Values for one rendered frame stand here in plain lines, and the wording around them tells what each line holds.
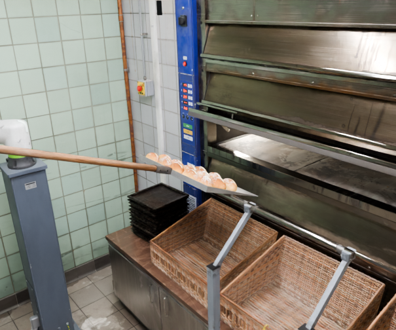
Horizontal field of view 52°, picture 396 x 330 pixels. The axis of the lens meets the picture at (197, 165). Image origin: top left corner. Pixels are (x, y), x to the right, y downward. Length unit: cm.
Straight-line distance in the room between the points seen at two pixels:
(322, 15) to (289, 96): 39
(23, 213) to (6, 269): 86
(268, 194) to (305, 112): 54
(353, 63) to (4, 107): 204
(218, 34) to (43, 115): 130
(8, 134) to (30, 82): 63
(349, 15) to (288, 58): 33
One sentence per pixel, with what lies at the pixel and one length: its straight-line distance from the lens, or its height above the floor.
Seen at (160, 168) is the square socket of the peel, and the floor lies 128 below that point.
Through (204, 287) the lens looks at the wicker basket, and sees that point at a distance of 210.
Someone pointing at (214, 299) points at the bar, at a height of 80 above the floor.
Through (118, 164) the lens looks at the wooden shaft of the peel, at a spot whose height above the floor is 136.
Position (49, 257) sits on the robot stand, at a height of 63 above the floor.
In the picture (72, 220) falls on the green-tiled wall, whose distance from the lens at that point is 325.
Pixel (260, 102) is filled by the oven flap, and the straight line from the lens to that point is 212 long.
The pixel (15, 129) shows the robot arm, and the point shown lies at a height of 141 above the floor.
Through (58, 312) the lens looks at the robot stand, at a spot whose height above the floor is 23.
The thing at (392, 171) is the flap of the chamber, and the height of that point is 141.
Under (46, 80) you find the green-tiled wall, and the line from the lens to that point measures 290.
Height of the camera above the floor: 201
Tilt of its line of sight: 22 degrees down
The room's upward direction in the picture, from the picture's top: 2 degrees counter-clockwise
